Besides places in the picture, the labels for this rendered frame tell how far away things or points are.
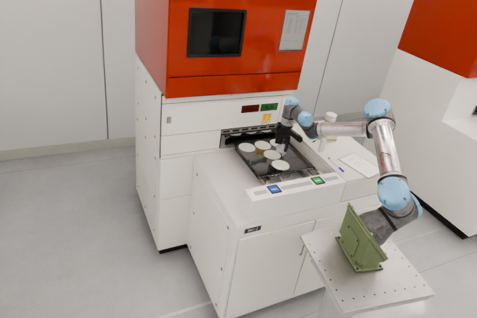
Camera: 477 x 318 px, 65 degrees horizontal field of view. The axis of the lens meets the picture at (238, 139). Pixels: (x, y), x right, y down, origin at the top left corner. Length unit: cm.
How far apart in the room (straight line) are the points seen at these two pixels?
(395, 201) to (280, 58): 101
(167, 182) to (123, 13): 161
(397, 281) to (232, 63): 128
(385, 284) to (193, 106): 127
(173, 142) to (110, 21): 151
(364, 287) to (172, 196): 124
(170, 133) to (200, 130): 18
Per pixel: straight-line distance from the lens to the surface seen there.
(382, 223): 170
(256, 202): 175
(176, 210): 247
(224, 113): 218
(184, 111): 208
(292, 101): 202
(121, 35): 342
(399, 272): 188
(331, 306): 203
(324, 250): 181
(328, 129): 202
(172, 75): 191
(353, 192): 213
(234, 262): 200
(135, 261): 274
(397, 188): 159
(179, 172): 229
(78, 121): 367
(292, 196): 186
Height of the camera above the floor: 205
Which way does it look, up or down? 30 degrees down
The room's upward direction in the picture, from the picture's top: 8 degrees clockwise
